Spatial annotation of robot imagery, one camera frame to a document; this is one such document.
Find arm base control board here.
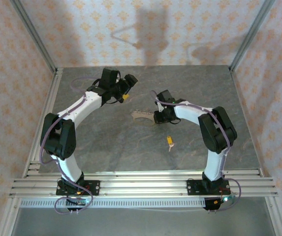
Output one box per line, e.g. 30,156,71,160
65,198,94,207
203,195,237,212

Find yellow capped key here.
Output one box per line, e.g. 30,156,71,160
166,136,175,152

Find grey metal lower panel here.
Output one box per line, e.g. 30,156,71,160
10,207,279,236

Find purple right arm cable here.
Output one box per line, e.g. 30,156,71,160
151,90,242,212

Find aluminium side rail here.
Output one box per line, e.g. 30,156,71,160
22,68,64,178
230,70,264,177

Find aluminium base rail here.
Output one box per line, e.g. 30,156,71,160
9,169,279,199

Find aluminium frame post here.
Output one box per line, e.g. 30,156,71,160
9,0,58,74
229,0,276,72

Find slotted grey cable duct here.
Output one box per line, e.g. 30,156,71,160
20,198,207,209

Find aluminium frame leg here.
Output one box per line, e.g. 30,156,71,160
266,196,282,236
0,196,22,236

